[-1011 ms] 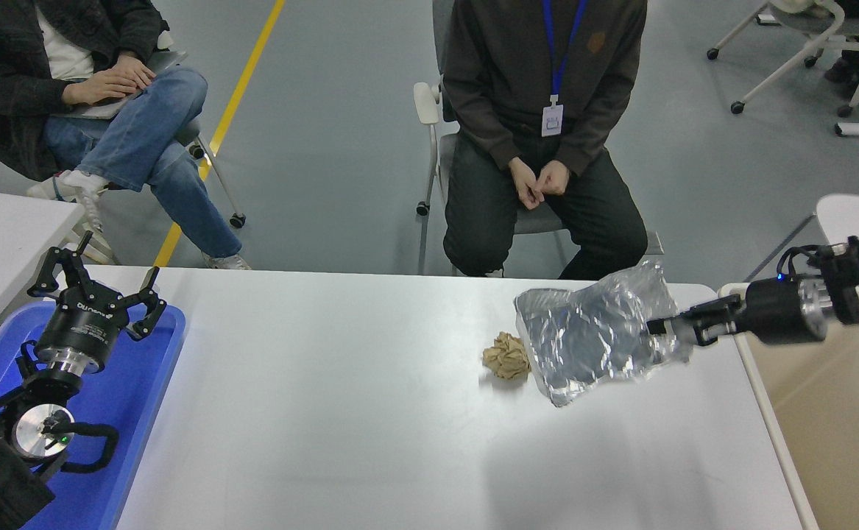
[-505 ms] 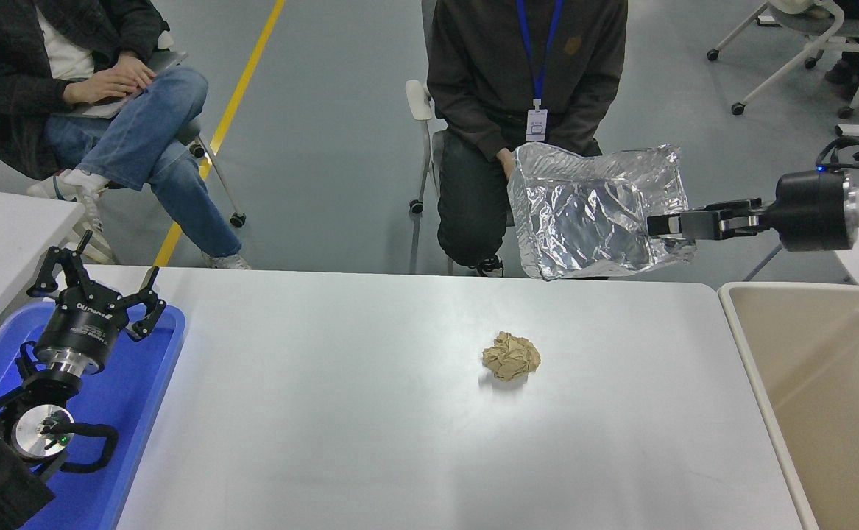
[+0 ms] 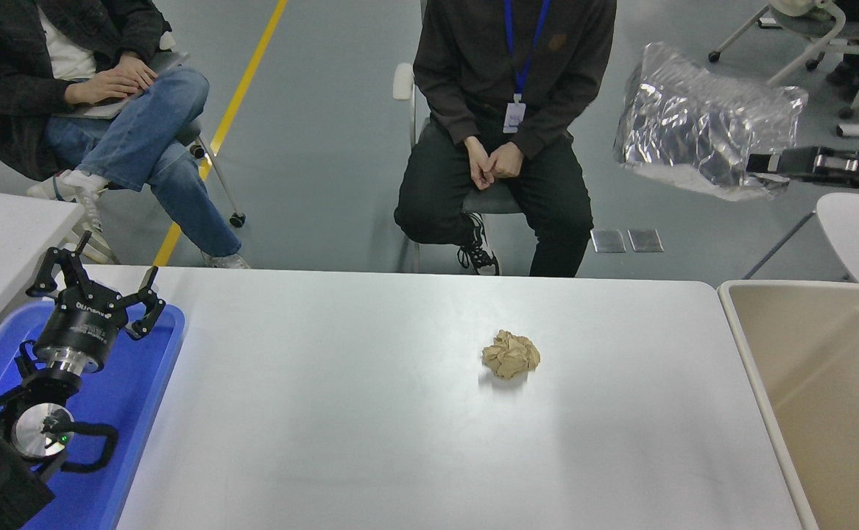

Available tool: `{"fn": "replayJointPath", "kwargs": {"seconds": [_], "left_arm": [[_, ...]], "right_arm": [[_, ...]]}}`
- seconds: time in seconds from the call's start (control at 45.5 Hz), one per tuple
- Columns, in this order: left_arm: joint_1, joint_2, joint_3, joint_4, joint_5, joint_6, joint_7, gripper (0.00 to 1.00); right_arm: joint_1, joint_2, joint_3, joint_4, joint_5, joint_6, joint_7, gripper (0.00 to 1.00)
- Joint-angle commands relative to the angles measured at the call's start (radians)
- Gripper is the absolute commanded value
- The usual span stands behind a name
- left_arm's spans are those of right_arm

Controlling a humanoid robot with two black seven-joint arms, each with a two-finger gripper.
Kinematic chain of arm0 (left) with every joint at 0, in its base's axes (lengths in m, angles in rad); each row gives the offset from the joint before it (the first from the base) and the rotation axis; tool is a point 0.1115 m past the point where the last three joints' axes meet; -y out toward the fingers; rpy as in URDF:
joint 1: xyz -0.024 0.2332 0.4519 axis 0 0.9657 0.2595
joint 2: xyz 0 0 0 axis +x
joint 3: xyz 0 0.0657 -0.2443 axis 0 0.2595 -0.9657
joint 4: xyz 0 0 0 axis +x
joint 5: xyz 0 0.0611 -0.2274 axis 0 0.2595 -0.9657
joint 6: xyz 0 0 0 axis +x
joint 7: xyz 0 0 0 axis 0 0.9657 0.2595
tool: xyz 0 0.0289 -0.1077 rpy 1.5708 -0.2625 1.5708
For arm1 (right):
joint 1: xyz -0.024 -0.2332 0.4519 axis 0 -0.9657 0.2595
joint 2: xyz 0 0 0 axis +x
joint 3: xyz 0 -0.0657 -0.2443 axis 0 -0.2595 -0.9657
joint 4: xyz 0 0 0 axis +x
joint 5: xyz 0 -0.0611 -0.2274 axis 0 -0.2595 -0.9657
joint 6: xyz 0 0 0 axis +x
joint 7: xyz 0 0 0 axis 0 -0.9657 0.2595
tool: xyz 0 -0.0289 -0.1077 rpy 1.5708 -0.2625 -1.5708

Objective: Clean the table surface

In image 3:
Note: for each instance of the silver foil tray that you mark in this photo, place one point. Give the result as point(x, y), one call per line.
point(694, 121)

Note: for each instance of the grey laptop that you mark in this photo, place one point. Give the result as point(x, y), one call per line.
point(168, 60)

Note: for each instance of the grey chair with casters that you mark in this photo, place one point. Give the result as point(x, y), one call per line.
point(191, 131)

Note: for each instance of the person's left hand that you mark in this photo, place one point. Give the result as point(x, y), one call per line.
point(508, 160)
point(135, 68)

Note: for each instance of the metal floor outlet plate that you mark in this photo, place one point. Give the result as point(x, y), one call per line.
point(608, 241)
point(645, 240)

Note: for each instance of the blue plastic tray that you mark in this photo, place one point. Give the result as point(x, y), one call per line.
point(135, 397)

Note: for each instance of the tan paper ball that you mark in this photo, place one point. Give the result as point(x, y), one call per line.
point(511, 355)

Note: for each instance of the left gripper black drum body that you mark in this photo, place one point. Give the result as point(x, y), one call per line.
point(79, 324)

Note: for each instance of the person's right hand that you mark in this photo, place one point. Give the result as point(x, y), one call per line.
point(479, 162)
point(101, 87)

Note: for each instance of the large pale plastic bin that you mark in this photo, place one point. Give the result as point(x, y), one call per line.
point(812, 383)

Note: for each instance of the white-framed wheeled chair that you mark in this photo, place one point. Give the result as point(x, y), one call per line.
point(804, 18)

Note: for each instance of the grey chair white armrests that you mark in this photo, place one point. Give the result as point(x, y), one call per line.
point(402, 79)

